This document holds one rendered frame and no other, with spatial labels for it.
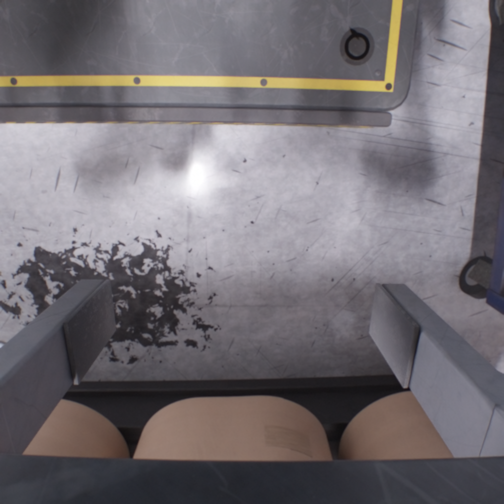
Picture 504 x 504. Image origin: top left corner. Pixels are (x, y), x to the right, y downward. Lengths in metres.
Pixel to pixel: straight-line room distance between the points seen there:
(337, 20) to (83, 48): 0.32
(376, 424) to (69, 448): 0.59
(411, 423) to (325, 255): 0.39
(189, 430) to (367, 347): 0.52
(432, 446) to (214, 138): 0.73
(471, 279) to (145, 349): 0.83
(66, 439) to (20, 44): 0.65
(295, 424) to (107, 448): 0.38
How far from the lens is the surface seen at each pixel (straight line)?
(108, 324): 0.17
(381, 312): 0.16
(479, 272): 0.96
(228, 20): 0.50
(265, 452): 0.68
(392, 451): 0.75
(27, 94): 0.56
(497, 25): 0.96
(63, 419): 0.84
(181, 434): 0.72
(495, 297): 0.88
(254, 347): 0.95
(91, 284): 0.17
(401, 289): 0.17
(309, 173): 0.82
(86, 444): 0.82
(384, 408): 0.81
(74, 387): 1.10
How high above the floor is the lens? 0.80
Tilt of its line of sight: 72 degrees down
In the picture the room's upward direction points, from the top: 178 degrees clockwise
